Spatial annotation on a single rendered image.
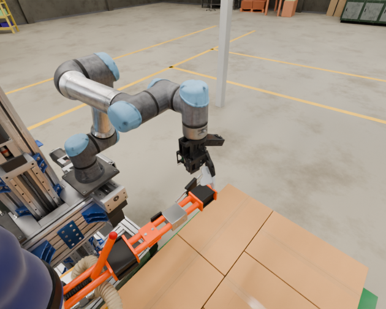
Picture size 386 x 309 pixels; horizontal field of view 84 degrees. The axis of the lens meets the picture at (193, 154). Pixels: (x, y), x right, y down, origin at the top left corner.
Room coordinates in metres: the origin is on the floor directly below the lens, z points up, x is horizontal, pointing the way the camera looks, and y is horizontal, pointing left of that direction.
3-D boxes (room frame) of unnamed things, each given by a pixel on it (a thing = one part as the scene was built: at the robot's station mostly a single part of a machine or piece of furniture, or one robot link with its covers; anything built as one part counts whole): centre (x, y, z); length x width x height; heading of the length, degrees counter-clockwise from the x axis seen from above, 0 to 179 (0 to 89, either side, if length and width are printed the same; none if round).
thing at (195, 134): (0.53, -0.01, 1.53); 0.08 x 0.08 x 0.05
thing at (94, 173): (0.85, 0.57, 1.09); 0.15 x 0.15 x 0.10
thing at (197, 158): (0.52, 0.00, 1.45); 0.09 x 0.08 x 0.12; 130
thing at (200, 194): (0.53, -0.03, 1.22); 0.08 x 0.07 x 0.05; 131
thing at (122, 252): (0.30, 0.23, 1.22); 0.10 x 0.08 x 0.06; 41
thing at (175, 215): (0.44, 0.07, 1.21); 0.07 x 0.07 x 0.04; 41
